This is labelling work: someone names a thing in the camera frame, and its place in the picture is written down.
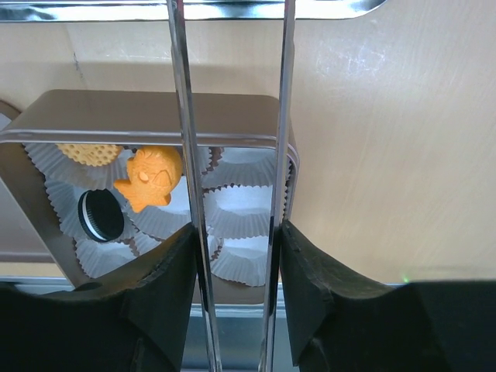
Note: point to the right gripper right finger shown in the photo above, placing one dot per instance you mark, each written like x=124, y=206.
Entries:
x=340, y=320

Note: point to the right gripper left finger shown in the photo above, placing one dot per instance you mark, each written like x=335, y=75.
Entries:
x=134, y=318

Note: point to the black sandwich cookie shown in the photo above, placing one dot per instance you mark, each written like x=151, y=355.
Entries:
x=100, y=215

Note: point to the orange fish cookie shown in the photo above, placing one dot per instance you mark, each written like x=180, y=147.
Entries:
x=153, y=173

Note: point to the orange waffle cookie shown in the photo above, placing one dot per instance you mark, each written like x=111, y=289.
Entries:
x=93, y=155

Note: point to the metal tongs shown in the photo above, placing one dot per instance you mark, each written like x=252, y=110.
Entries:
x=182, y=80

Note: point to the square cookie tin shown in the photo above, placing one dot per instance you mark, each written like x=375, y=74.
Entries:
x=135, y=118

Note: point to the silver metal tray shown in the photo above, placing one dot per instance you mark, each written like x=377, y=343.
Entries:
x=121, y=11

